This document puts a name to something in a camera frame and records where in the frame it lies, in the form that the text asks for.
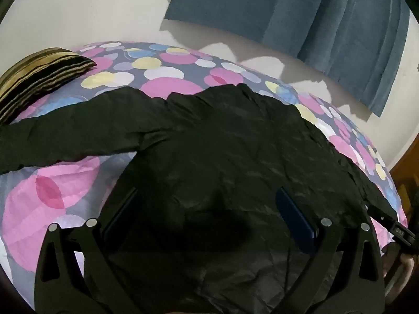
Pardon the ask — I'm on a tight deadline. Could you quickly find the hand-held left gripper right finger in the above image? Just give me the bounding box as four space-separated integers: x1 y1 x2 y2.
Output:
276 186 386 314

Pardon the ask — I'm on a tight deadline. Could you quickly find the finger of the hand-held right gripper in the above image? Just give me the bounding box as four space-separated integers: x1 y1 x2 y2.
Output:
368 204 410 238

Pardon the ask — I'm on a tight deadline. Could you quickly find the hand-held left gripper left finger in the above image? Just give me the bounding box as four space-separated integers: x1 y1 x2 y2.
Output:
34 187 142 314

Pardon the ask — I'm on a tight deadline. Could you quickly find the black jacket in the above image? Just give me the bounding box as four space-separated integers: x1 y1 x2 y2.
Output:
0 83 408 314

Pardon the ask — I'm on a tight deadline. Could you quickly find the wooden furniture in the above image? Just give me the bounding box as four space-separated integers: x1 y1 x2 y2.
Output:
389 147 419 210

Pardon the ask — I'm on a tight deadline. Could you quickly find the circle-print bed sheet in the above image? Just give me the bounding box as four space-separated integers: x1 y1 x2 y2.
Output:
0 41 410 288

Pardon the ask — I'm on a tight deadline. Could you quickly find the striped black and gold pillow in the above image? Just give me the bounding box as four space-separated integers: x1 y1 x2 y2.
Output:
0 47 97 125

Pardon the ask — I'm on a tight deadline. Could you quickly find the blue curtain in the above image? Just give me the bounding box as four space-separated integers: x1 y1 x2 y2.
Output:
164 0 412 118

